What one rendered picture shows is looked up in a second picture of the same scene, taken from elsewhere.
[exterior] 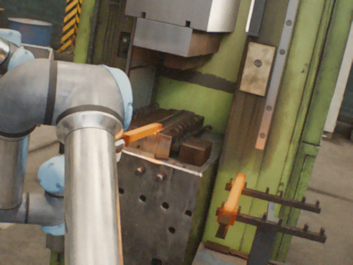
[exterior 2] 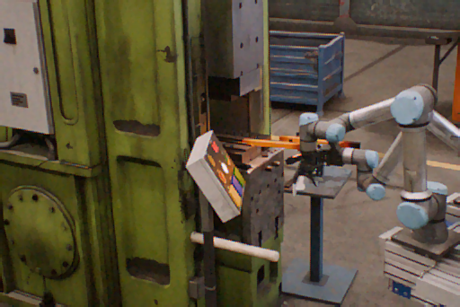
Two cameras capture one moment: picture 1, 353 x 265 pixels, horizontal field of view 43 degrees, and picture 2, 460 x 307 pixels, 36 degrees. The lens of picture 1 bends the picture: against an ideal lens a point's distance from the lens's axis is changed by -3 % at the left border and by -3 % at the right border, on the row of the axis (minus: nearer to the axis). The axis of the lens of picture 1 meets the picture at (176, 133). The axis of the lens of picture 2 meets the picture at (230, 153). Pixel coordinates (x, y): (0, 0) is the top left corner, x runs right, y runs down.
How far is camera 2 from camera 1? 345 cm
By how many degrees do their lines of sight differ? 72
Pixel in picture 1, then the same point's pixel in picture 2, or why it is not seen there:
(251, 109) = (256, 100)
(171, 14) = (252, 64)
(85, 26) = (182, 104)
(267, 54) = not seen: hidden behind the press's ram
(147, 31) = (244, 82)
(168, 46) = (252, 85)
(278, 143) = (265, 110)
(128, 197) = (263, 192)
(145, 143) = (252, 154)
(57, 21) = not seen: outside the picture
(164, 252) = (278, 209)
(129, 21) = (202, 83)
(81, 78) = not seen: hidden behind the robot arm
